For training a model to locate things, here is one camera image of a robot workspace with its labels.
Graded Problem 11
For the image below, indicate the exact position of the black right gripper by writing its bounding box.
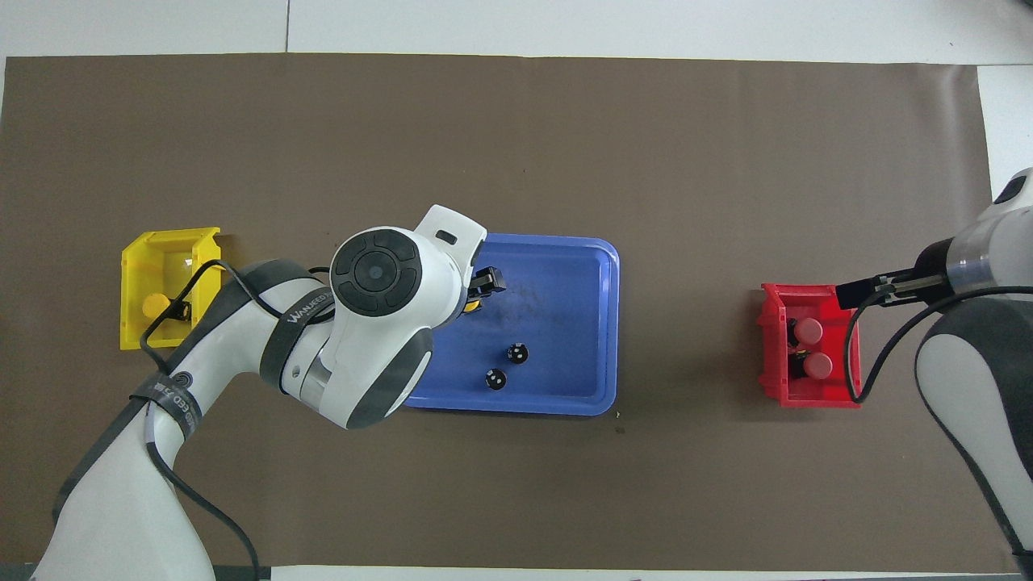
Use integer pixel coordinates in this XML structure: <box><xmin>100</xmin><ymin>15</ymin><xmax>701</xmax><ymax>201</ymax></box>
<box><xmin>835</xmin><ymin>240</ymin><xmax>955</xmax><ymax>311</ymax></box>

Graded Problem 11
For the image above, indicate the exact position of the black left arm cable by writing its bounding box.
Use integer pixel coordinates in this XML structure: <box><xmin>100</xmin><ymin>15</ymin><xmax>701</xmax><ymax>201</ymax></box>
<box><xmin>139</xmin><ymin>260</ymin><xmax>340</xmax><ymax>581</ymax></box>

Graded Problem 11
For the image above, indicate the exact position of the blue plastic tray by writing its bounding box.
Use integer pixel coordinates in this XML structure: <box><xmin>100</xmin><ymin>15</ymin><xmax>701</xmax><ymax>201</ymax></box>
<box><xmin>404</xmin><ymin>233</ymin><xmax>621</xmax><ymax>417</ymax></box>

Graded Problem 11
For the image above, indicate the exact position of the yellow plastic bin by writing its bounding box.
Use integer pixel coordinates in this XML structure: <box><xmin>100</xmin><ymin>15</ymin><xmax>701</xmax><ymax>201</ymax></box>
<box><xmin>119</xmin><ymin>227</ymin><xmax>229</xmax><ymax>351</ymax></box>

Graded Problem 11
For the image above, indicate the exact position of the red plastic bin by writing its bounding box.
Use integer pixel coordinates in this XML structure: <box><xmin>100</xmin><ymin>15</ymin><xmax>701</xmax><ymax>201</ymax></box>
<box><xmin>757</xmin><ymin>282</ymin><xmax>865</xmax><ymax>409</ymax></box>

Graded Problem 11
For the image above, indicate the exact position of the brown paper table mat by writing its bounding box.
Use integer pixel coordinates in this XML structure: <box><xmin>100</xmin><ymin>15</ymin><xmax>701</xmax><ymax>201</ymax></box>
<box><xmin>0</xmin><ymin>52</ymin><xmax>1026</xmax><ymax>572</ymax></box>

